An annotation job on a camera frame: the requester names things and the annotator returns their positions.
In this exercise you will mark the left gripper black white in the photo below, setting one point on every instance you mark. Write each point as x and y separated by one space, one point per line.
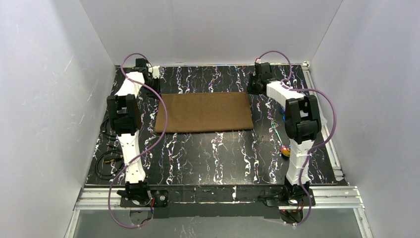
152 84

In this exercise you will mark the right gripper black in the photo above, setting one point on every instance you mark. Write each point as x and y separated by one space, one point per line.
256 85

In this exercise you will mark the brown woven cloth napkin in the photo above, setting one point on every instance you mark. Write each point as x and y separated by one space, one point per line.
204 112

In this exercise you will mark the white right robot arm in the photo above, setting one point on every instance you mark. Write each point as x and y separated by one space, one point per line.
302 124

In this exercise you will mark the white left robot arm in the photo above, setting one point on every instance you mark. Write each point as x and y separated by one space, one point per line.
125 120

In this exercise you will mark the clear plastic compartment box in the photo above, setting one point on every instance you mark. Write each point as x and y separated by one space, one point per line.
323 120

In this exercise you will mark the blue handled utensil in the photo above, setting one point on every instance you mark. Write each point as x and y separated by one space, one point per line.
283 114

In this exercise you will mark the red yellow handled utensil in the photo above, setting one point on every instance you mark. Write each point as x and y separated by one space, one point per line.
285 151

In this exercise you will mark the aluminium side rail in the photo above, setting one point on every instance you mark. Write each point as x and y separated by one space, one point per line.
336 166

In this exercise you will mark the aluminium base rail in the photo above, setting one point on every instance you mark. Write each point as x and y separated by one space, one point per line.
221 200

